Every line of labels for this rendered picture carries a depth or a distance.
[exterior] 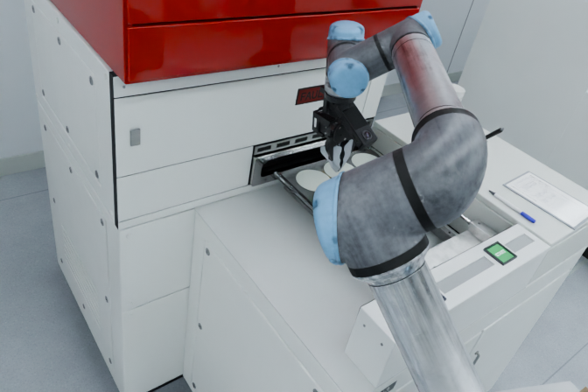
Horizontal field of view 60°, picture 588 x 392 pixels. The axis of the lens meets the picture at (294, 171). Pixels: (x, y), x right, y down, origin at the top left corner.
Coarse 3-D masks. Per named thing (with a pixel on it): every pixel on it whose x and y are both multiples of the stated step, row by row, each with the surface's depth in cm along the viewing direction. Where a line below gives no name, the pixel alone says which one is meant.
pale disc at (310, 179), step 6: (300, 174) 139; (306, 174) 139; (312, 174) 140; (318, 174) 140; (324, 174) 140; (300, 180) 136; (306, 180) 137; (312, 180) 137; (318, 180) 138; (324, 180) 138; (306, 186) 134; (312, 186) 135
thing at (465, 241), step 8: (464, 232) 133; (448, 240) 129; (456, 240) 130; (464, 240) 130; (472, 240) 131; (432, 248) 125; (440, 248) 126; (448, 248) 126; (456, 248) 127; (464, 248) 128; (432, 256) 123; (440, 256) 123; (448, 256) 124
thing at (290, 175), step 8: (352, 152) 153; (360, 152) 154; (368, 152) 154; (296, 168) 141; (304, 168) 141; (312, 168) 142; (320, 168) 143; (288, 176) 137; (296, 176) 138; (328, 176) 140; (296, 184) 135; (304, 192) 132; (312, 192) 133; (312, 200) 130
